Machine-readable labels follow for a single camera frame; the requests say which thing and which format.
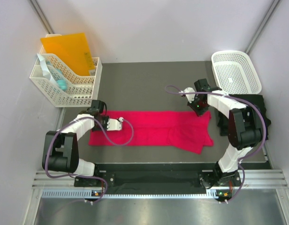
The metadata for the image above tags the red t shirt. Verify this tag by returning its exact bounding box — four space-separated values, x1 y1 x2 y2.
88 111 213 154

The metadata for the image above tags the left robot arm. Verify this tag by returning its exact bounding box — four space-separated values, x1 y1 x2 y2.
42 100 109 186

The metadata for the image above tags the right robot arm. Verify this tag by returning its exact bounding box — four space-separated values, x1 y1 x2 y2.
183 79 266 186

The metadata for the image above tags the white file organizer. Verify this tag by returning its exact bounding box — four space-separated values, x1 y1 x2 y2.
30 34 103 107

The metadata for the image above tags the white plastic basket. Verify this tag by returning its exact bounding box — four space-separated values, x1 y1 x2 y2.
211 50 262 94

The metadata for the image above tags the teal object in organizer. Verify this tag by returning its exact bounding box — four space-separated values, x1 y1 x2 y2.
46 60 67 91

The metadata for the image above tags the black folded t shirt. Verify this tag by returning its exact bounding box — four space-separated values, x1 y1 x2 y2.
217 94 272 140

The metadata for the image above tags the orange plastic folder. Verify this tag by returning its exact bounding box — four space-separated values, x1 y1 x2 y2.
40 33 96 76

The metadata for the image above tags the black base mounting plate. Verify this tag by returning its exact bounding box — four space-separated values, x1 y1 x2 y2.
74 164 241 188

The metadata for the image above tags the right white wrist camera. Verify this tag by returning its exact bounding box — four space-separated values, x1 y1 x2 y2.
179 87 196 103

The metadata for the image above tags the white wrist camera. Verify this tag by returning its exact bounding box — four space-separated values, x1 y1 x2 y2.
179 87 196 103
106 117 124 131

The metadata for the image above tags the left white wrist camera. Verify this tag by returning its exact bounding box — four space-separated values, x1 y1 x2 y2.
106 117 124 131

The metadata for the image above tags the grey slotted cable duct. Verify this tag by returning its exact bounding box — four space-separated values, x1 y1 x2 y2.
41 188 228 199

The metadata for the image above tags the aluminium frame rail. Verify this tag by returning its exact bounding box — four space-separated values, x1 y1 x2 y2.
32 170 288 189

